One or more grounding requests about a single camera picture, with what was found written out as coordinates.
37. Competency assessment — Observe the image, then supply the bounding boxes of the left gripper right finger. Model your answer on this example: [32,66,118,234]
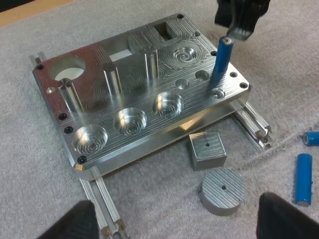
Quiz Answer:
[256,192,319,239]

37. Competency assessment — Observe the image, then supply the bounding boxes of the grey ribbed square block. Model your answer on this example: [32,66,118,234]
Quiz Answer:
[188,131,228,172]

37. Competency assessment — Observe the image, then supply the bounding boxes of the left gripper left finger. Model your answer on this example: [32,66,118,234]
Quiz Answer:
[37,200,102,239]

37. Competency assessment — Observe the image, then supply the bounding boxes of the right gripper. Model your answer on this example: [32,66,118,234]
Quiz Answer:
[214,0,271,41]

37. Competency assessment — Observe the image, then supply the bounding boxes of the metal plate on aluminium rails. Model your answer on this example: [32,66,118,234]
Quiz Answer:
[28,12,273,239]

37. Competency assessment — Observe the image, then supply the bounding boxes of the bright blue cylinder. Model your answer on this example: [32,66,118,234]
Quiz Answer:
[302,131,319,147]
[295,153,313,207]
[209,36,235,90]

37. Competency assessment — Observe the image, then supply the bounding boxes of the grey ribbed disc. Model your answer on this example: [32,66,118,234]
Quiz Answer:
[199,167,247,216]

